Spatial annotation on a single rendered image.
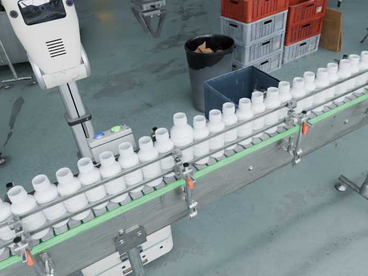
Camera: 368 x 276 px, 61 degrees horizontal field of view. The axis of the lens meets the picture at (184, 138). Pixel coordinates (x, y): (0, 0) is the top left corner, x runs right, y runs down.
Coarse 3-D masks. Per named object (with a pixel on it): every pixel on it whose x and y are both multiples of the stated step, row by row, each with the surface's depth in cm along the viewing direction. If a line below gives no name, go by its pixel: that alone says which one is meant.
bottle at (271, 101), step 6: (270, 90) 106; (276, 90) 106; (270, 96) 105; (276, 96) 104; (264, 102) 107; (270, 102) 105; (276, 102) 105; (270, 108) 106; (270, 114) 107; (276, 114) 108; (264, 120) 110; (270, 120) 109; (276, 120) 109; (264, 126) 111; (276, 126) 111; (264, 132) 113; (270, 132) 112
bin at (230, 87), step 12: (240, 72) 166; (252, 72) 169; (264, 72) 160; (204, 84) 157; (216, 84) 162; (228, 84) 167; (240, 84) 171; (252, 84) 173; (264, 84) 164; (276, 84) 156; (204, 96) 162; (216, 96) 151; (228, 96) 171; (240, 96) 176; (216, 108) 156
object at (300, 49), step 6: (318, 36) 383; (300, 42) 369; (306, 42) 378; (312, 42) 382; (318, 42) 389; (288, 48) 364; (294, 48) 371; (300, 48) 377; (306, 48) 382; (312, 48) 389; (288, 54) 370; (294, 54) 376; (300, 54) 382; (306, 54) 388; (282, 60) 374; (288, 60) 375
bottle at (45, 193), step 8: (40, 176) 80; (40, 184) 78; (48, 184) 80; (40, 192) 79; (48, 192) 80; (56, 192) 82; (40, 200) 80; (48, 200) 80; (48, 208) 82; (56, 208) 83; (64, 208) 86; (48, 216) 84; (56, 216) 84; (64, 224) 87
